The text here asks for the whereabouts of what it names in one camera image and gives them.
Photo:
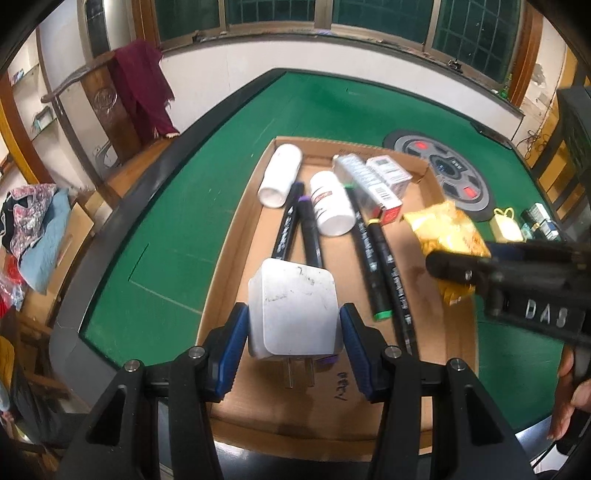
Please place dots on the black marker purple caps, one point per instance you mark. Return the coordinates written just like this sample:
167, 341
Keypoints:
309, 231

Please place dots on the wooden chair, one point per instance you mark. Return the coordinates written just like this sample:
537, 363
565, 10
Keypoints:
123, 159

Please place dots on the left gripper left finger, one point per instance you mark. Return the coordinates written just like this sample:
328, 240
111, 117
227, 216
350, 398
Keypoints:
119, 437

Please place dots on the pile of clothes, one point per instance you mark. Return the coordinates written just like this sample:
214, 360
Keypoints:
34, 219

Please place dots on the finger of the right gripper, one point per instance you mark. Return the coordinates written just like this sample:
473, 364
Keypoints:
463, 269

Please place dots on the maroon cloth on chair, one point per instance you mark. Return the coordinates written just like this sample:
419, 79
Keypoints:
143, 89

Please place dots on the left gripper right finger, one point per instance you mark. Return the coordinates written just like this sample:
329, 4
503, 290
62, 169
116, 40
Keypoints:
471, 439

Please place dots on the black marker green caps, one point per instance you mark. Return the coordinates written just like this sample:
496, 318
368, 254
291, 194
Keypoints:
367, 256

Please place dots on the person right hand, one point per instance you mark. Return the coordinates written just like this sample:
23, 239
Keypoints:
568, 396

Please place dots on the white pill bottle red label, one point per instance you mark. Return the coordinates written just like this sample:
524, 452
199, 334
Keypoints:
333, 210

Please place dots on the black marker blue cap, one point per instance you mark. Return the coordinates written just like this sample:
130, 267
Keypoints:
288, 224

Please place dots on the yellow cheese cracker packet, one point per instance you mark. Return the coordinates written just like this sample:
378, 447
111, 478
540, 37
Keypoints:
444, 227

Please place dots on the window with wooden frame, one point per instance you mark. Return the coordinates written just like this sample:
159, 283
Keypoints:
494, 43

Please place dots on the white pink medicine box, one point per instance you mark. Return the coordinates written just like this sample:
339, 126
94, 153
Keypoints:
396, 177

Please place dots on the yellow cartoon toy pouch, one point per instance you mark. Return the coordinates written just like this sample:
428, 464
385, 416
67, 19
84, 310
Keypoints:
504, 226

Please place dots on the teal tissue packet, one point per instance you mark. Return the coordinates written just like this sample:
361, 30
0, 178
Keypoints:
539, 223

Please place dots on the white charger plug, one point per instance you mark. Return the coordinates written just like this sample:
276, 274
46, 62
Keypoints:
293, 315

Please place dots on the plain white bottle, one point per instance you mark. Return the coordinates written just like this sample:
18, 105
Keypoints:
280, 174

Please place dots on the round tire pattern mat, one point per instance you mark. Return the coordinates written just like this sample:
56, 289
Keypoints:
460, 180

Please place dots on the long silver barcode box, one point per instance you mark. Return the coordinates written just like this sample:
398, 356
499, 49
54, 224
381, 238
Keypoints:
374, 197

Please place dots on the cardboard tray box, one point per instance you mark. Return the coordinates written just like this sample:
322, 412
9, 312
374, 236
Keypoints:
332, 420

